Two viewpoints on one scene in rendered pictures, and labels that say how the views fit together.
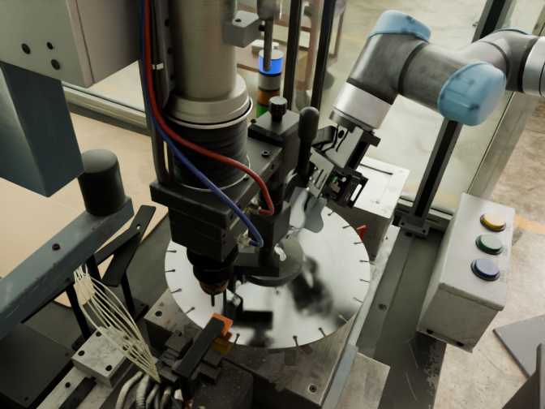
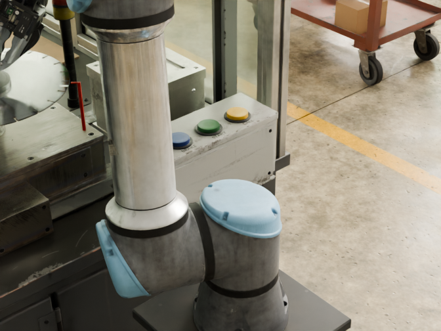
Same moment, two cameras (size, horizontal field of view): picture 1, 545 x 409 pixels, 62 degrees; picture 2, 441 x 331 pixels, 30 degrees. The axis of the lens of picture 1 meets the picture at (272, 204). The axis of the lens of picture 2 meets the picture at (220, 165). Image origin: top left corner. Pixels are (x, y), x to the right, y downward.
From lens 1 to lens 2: 117 cm
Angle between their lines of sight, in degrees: 23
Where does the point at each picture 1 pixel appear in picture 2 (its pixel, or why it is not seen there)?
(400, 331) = not seen: hidden behind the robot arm
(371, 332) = (84, 198)
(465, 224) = (207, 112)
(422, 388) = (90, 242)
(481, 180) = (260, 81)
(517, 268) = not seen: outside the picture
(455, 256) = not seen: hidden behind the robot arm
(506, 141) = (266, 34)
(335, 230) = (52, 81)
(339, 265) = (27, 99)
